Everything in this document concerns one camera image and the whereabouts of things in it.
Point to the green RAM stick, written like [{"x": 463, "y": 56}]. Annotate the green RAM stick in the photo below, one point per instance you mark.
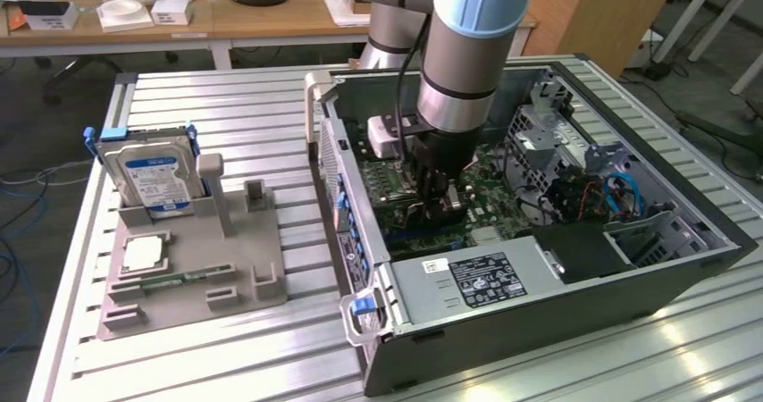
[{"x": 179, "y": 279}]

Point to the silver CPU chip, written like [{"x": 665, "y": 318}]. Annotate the silver CPU chip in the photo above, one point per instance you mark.
[{"x": 143, "y": 255}]

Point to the silver chipset heatsink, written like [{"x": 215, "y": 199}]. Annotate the silver chipset heatsink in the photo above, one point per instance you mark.
[{"x": 490, "y": 237}]

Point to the black plastic shroud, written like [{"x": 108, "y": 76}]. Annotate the black plastic shroud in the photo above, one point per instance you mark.
[{"x": 585, "y": 250}]

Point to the black power adapter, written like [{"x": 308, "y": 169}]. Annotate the black power adapter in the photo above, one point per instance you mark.
[{"x": 658, "y": 71}]

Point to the wooden desk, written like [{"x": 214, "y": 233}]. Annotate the wooden desk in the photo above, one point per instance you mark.
[
  {"x": 78, "y": 38},
  {"x": 286, "y": 22}
]

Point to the black chair base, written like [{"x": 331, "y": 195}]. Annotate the black chair base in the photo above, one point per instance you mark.
[{"x": 63, "y": 78}]

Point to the CPU socket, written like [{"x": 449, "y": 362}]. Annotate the CPU socket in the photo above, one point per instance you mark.
[{"x": 407, "y": 178}]

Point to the grey power supply with label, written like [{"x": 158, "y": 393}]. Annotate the grey power supply with label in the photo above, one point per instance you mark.
[{"x": 430, "y": 295}]

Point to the metal disk bay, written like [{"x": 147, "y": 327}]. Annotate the metal disk bay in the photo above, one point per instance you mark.
[
  {"x": 537, "y": 152},
  {"x": 650, "y": 241}
]

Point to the grey parts rack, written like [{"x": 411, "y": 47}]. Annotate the grey parts rack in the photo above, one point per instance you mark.
[{"x": 196, "y": 250}]

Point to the wooden cabinet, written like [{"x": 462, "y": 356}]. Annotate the wooden cabinet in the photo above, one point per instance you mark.
[{"x": 614, "y": 18}]

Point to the orange small item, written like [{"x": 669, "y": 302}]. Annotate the orange small item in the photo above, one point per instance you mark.
[{"x": 16, "y": 21}]

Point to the black floor stand base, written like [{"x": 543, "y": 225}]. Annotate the black floor stand base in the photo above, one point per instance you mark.
[{"x": 727, "y": 129}]

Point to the white box with black top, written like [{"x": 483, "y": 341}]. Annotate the white box with black top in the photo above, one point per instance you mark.
[{"x": 54, "y": 20}]

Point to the black open PC case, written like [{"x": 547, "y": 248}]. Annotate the black open PC case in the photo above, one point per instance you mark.
[{"x": 537, "y": 339}]

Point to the small white box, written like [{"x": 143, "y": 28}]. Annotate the small white box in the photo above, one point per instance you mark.
[{"x": 171, "y": 13}]

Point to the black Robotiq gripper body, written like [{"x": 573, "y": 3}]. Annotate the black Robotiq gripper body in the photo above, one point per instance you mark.
[{"x": 447, "y": 152}]

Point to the white papers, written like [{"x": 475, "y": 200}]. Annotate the white papers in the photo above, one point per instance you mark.
[{"x": 346, "y": 13}]

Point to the green motherboard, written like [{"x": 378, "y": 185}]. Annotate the green motherboard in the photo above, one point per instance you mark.
[{"x": 491, "y": 187}]

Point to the hard disk with blue carrier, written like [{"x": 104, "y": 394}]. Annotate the hard disk with blue carrier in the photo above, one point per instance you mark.
[{"x": 155, "y": 174}]

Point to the white round tape holder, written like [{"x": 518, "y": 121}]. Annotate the white round tape holder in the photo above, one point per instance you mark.
[{"x": 122, "y": 18}]

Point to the blue case latch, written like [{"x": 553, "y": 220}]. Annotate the blue case latch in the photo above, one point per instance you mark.
[{"x": 362, "y": 306}]

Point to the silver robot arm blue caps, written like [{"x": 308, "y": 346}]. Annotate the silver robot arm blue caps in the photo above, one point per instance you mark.
[{"x": 459, "y": 62}]

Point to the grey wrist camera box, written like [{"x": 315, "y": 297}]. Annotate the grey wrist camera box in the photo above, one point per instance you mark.
[{"x": 387, "y": 138}]

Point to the white table frame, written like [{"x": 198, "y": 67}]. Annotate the white table frame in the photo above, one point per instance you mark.
[{"x": 707, "y": 18}]

